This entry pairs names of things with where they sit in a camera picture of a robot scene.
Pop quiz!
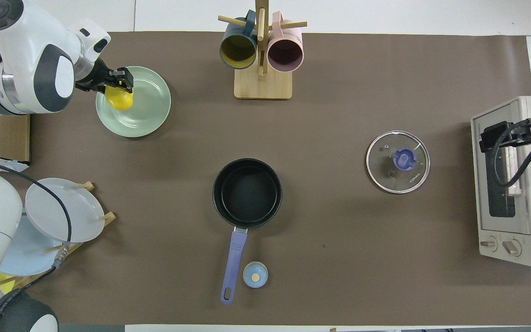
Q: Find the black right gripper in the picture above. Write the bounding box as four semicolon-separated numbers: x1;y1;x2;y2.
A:
479;121;531;153

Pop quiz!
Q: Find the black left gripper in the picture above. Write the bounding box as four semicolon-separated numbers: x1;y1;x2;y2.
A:
76;60;134;95

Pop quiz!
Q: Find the yellow potato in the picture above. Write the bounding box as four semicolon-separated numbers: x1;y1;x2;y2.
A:
105;87;134;112

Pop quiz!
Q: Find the glass lid purple knob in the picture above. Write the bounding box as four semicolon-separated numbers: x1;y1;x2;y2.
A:
366;130;431;194

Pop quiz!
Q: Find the mint green plate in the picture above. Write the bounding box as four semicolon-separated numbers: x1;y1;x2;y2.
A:
95;66;172;138

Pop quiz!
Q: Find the grey plate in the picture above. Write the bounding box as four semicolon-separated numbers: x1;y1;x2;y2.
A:
22;178;106;243

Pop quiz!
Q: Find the wooden plate rack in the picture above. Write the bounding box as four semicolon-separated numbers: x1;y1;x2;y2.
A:
0;181;117;296

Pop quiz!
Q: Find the light blue plate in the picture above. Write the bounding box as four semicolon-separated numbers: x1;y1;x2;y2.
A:
0;216;63;276

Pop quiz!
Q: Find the yellow plate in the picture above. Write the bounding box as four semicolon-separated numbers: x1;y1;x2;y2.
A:
0;273;17;295

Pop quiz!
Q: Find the beige toaster oven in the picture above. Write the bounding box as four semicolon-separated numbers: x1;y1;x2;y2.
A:
471;96;531;267

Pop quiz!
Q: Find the wooden shelf box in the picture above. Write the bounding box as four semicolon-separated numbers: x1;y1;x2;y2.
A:
0;35;33;165

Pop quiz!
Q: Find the dark blue mug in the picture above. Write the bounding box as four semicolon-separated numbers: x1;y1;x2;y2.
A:
219;10;258;70

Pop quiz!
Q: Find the wooden mug tree rack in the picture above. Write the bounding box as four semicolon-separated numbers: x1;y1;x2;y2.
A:
218;0;308;100

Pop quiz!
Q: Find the pink mug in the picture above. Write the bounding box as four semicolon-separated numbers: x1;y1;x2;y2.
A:
267;12;304;73

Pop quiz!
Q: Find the brown table mat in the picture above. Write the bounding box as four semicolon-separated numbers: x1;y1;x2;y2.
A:
0;31;531;326

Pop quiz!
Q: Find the small blue cork-knob lid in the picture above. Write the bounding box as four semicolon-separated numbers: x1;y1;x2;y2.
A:
243;261;269;289

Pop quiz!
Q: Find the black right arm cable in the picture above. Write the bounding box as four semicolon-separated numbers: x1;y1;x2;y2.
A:
495;119;531;188

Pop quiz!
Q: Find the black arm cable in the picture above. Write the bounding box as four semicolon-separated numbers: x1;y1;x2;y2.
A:
0;154;73;332
495;119;531;188

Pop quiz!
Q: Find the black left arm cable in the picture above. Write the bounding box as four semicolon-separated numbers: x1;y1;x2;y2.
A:
0;154;73;332

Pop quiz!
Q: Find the black pot purple handle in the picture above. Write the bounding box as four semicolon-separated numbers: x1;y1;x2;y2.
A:
212;158;283;305

